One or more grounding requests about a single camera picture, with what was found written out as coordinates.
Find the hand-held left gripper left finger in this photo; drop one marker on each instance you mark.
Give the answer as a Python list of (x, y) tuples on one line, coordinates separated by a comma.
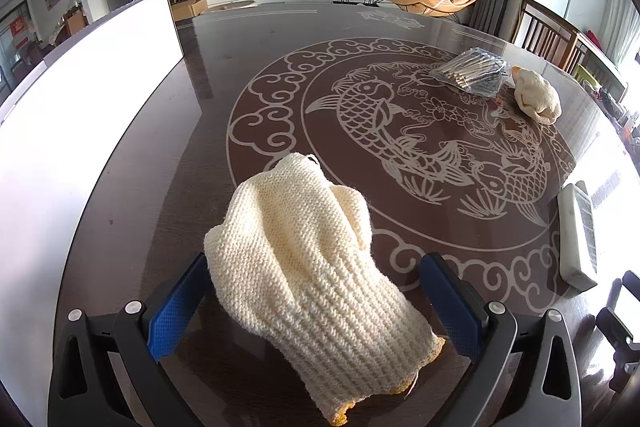
[(175, 307)]

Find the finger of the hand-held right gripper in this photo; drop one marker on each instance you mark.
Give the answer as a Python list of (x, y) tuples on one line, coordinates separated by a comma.
[(632, 286), (615, 327)]

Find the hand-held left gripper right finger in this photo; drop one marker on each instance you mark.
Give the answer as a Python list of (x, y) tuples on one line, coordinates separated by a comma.
[(452, 307)]

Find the white packet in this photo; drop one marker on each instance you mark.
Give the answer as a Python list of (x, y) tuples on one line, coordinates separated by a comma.
[(577, 237)]

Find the cream knit glove yellow cuff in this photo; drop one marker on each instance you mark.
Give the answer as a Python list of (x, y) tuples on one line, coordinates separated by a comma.
[(310, 287)]

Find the pile of assorted clutter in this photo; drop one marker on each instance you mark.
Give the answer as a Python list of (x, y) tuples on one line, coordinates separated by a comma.
[(615, 107)]

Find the clear packet of cotton swabs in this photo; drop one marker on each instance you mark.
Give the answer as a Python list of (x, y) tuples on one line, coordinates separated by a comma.
[(470, 72)]

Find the white sheer curtain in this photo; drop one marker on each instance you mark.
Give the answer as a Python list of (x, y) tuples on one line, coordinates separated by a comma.
[(622, 27)]

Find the wooden chair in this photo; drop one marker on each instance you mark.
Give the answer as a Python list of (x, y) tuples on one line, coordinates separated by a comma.
[(545, 34)]

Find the cardboard box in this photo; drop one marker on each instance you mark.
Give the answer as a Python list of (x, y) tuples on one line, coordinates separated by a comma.
[(189, 8)]

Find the red window decoration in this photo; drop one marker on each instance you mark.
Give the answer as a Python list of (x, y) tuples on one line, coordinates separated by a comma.
[(19, 33)]

